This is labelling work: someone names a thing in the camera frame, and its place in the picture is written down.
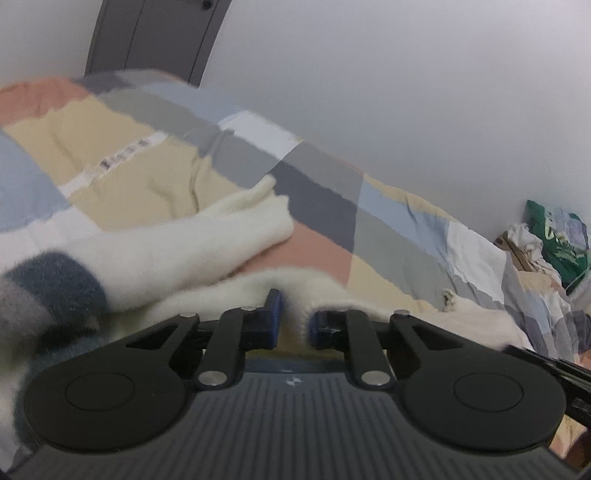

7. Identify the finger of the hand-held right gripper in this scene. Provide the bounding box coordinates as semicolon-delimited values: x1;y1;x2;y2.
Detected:
504;345;591;386

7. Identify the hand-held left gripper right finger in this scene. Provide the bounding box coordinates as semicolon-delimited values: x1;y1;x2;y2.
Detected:
308;308;463;387

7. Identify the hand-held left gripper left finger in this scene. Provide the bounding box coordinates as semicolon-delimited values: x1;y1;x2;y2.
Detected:
124;288;283;387

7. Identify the cream sweater with blue stripes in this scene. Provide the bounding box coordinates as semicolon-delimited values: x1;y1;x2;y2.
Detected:
0;175;525;467

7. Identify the pile of white clothes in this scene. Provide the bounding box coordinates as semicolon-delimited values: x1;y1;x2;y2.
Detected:
505;222;570;296

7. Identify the green plastic bag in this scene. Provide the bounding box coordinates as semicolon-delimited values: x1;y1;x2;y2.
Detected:
525;199;590;291

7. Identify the cardboard box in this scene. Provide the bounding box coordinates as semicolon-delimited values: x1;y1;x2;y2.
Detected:
493;233;532;274

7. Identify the patchwork quilt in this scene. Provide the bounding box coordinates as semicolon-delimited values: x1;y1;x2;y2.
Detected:
0;69;591;462

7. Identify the grey door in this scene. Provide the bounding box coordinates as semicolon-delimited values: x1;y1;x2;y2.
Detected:
84;0;232;88

